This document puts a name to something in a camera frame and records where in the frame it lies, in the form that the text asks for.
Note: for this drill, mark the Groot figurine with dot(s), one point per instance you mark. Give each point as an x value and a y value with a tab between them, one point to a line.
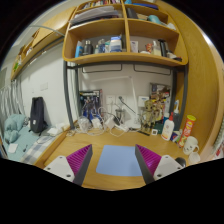
148	118

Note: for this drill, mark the red chips can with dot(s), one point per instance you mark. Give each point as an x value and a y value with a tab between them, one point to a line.
187	130

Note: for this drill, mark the white mug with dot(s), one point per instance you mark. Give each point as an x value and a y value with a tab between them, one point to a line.
190	145

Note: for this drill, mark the black backpack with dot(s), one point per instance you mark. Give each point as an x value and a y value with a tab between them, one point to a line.
37	122

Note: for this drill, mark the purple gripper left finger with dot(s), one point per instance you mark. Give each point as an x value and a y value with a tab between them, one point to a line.
79	162

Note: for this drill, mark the wooden shelf unit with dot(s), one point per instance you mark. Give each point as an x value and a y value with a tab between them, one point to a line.
119	32

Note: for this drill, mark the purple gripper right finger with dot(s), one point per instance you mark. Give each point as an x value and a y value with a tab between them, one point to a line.
148	162

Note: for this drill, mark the black spray bottle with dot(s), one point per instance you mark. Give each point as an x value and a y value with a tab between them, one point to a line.
176	114

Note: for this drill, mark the black computer mouse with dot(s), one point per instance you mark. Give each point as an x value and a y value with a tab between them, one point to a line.
181	161

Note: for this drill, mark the black thermos bottle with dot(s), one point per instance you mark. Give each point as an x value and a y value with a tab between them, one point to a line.
88	48

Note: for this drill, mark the robot model box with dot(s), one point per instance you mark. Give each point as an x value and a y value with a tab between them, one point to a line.
91	101

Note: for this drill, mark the blue bottle on shelf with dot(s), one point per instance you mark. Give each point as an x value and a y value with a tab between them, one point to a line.
79	49

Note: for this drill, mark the white desk lamp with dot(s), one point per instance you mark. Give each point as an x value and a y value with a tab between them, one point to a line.
119	93

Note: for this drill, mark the white lotion bottle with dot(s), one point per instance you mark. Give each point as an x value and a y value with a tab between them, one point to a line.
168	128

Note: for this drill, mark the bed with teal bedding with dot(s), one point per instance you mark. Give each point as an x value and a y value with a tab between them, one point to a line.
22	144

